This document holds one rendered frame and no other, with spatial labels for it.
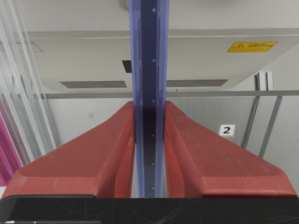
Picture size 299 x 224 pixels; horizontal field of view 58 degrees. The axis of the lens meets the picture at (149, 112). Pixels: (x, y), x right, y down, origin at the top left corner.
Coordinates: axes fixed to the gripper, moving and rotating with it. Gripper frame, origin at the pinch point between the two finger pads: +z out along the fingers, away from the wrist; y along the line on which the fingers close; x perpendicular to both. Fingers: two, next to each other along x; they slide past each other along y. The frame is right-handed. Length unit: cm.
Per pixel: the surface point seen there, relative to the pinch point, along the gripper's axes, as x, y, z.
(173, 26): 8.6, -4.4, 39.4
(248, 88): 49, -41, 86
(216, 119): 8.3, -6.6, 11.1
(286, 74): 45, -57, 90
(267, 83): 32, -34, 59
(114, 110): 7.1, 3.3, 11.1
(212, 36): 11.1, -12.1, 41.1
